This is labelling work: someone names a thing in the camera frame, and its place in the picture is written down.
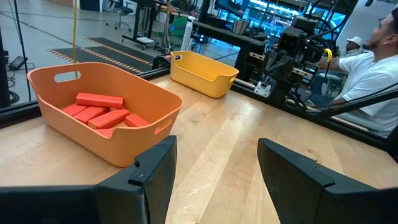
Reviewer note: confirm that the orange plastic bin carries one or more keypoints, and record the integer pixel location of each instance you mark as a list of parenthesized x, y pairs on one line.
[(133, 146)]

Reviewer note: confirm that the black wheeled stand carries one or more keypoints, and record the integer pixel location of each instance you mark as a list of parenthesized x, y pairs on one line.
[(137, 21)]

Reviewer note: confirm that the person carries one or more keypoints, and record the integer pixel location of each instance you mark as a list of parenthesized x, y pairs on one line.
[(370, 77), (354, 46)]

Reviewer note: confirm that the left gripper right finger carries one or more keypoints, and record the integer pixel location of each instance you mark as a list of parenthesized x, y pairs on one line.
[(289, 186)]

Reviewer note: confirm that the silver arm base bracket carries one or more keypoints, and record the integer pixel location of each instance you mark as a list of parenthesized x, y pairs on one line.
[(262, 90)]

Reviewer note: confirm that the yellow plastic bin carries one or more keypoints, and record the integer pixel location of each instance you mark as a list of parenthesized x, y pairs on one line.
[(202, 77)]

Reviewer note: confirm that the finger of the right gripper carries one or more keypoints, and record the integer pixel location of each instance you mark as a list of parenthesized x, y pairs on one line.
[(281, 69)]

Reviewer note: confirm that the black folding partition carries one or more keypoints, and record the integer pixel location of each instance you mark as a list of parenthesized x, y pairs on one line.
[(3, 77)]

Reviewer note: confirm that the black power adapter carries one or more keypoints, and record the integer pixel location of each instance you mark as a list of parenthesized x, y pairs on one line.
[(18, 63)]

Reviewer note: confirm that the black side table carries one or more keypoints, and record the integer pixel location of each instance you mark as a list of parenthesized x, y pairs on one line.
[(224, 29)]

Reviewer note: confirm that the metal cup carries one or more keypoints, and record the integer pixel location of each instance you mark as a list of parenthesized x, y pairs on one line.
[(241, 27)]

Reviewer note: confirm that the red wooden block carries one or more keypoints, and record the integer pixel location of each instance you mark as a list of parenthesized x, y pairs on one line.
[(109, 118), (90, 114), (99, 100), (136, 120), (74, 109)]

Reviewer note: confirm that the black mat with striped edges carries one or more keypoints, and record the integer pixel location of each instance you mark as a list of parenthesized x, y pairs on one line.
[(102, 51)]

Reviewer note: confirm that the office chair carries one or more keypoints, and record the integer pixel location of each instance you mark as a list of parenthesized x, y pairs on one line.
[(122, 12)]

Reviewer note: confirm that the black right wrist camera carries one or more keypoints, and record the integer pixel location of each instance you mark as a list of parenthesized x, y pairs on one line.
[(290, 39)]

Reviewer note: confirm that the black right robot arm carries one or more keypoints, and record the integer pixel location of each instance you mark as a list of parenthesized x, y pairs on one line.
[(279, 92)]

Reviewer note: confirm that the computer monitor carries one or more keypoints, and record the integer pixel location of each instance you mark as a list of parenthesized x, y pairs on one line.
[(233, 7)]

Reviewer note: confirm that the white ribbed tower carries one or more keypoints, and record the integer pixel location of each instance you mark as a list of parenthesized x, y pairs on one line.
[(187, 35)]

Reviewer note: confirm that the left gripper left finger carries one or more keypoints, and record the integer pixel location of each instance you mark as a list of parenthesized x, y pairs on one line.
[(155, 186)]

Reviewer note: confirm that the green box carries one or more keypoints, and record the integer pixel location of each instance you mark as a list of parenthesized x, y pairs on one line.
[(178, 28)]

